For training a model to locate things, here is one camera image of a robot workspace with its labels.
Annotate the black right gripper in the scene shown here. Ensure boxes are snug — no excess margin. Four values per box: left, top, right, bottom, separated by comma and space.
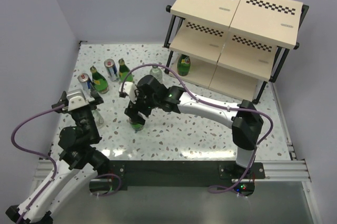
124, 87, 159, 125

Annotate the green Perrier bottle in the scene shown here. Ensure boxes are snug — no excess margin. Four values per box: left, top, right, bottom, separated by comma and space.
130, 120, 144, 131
90, 66, 109, 94
118, 58, 134, 82

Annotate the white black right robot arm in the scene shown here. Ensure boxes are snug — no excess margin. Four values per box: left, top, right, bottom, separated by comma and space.
118, 75, 263, 178

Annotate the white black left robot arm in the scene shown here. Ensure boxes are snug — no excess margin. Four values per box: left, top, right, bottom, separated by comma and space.
6, 89, 109, 223

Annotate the green bottle on shelf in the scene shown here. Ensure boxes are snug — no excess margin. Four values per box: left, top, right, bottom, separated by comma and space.
177, 54, 191, 76

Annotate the beige three-tier shelf unit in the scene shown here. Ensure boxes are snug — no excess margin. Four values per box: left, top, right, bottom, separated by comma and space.
164, 0, 309, 104

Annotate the clear bottle green cap left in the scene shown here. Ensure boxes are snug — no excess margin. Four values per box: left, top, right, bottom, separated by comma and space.
92, 109, 104, 128

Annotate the clear bottle green cap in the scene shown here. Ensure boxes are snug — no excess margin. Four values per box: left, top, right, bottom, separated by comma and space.
150, 66, 163, 84
92, 109, 104, 128

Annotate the clear bottle green cap centre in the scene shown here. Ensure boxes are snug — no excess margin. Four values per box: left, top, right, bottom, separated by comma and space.
150, 66, 163, 84

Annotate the silver blue can front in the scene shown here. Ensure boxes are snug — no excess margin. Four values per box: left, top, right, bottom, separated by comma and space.
77, 73, 94, 96

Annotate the silver blue can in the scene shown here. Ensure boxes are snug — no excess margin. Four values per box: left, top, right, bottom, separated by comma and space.
104, 58, 119, 82
77, 73, 94, 96

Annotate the silver blue can back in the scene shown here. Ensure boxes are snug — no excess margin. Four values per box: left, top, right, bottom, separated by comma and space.
104, 58, 119, 82

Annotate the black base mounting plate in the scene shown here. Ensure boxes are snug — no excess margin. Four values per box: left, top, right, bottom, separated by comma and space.
88, 159, 265, 196

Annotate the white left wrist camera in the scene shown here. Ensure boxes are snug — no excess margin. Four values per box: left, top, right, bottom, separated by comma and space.
66, 89, 89, 111

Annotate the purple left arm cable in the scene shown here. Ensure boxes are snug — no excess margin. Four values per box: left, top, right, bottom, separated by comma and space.
12, 107, 66, 219

